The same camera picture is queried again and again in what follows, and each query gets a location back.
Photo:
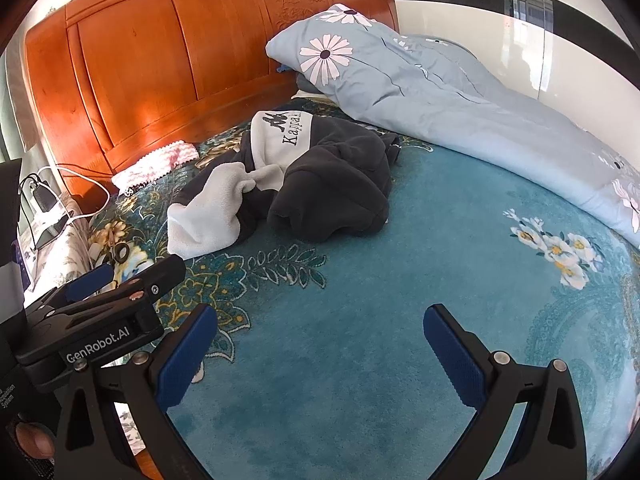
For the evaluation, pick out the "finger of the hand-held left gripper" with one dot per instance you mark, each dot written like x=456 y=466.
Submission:
x=160 y=275
x=90 y=280

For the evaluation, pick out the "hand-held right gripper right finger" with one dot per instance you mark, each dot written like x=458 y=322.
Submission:
x=455 y=360

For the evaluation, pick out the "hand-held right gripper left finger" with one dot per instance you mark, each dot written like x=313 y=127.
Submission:
x=185 y=355

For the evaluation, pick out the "black and grey fleece jacket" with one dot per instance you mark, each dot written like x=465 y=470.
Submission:
x=330 y=180

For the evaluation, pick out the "person's left hand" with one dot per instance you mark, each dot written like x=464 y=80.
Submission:
x=32 y=442

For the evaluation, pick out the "black charger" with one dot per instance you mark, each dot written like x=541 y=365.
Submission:
x=42 y=195

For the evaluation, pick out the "black box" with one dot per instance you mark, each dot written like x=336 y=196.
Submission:
x=10 y=210

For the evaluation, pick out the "pink knitted cloth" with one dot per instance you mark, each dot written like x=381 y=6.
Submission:
x=150 y=165

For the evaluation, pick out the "teal floral blanket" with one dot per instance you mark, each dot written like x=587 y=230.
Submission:
x=350 y=310

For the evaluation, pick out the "wooden headboard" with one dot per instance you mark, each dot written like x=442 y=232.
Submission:
x=150 y=60

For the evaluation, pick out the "grey pillow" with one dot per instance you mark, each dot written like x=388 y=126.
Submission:
x=307 y=85

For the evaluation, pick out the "small blue cloth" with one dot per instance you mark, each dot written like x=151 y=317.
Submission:
x=282 y=67

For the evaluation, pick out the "light blue floral quilt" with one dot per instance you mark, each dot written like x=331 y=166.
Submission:
x=450 y=100

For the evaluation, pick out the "white glossy wardrobe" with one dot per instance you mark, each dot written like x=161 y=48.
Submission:
x=500 y=10

